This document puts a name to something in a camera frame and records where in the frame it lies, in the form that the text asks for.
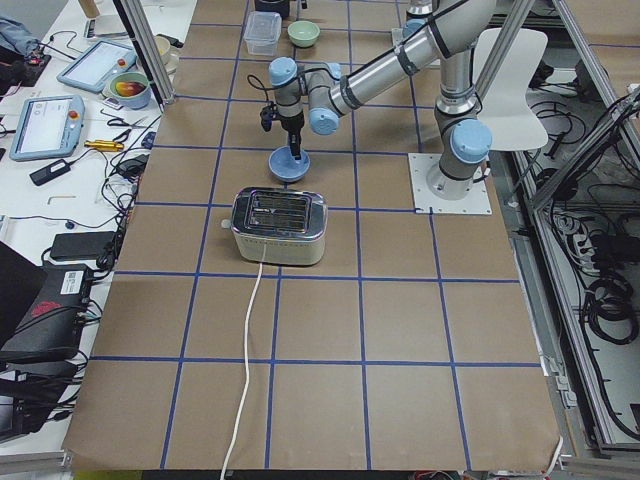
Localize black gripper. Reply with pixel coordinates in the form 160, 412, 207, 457
280, 112, 304, 160

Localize light blue bowl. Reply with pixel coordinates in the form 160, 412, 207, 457
268, 146, 311, 183

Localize light green bowl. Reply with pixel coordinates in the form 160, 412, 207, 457
287, 20, 321, 48

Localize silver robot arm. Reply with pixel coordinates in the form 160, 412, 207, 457
261, 1, 529, 183

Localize beige bowl with lemon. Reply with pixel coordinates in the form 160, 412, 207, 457
154, 35, 180, 75

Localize blue bowl with fruit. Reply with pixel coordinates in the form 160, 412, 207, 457
109, 72, 151, 110

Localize cream and chrome toaster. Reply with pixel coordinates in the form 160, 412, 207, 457
221, 186, 328, 266

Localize clear plastic food container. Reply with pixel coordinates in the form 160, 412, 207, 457
243, 11, 282, 57

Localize black scissors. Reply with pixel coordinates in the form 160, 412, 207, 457
100, 109, 146, 143

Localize far blue teach pendant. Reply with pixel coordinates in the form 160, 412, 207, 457
57, 40, 137, 93

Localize blue teach pendant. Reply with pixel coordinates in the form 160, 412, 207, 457
57, 40, 137, 93
9, 95, 85, 162

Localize white plastic chair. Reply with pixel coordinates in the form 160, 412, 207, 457
477, 29, 548, 151

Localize black electronics box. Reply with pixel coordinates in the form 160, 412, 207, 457
49, 231, 115, 261

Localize black power adapter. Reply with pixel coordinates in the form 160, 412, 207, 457
29, 159, 71, 186

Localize near blue teach pendant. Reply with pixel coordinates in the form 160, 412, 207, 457
9, 95, 85, 162

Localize black laptop computer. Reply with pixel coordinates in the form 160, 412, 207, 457
1, 244, 91, 364

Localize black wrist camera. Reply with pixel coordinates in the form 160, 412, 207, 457
260, 101, 279, 132

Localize white toaster power cord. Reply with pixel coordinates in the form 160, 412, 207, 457
220, 260, 265, 480

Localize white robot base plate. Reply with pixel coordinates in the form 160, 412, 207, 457
408, 153, 492, 215

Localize yellow handled screwdriver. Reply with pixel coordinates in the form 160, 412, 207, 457
84, 140, 124, 152

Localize aluminium frame post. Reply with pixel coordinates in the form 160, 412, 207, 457
113, 0, 175, 110

